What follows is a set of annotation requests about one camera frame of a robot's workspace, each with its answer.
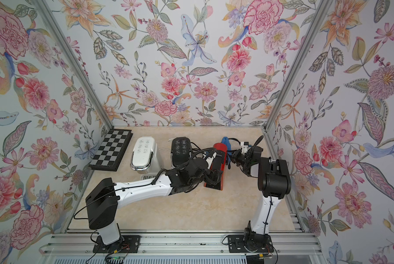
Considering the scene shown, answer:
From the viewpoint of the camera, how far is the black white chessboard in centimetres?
100

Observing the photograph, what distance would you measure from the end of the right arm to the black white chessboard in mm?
705

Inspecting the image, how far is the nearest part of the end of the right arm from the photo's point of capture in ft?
2.69
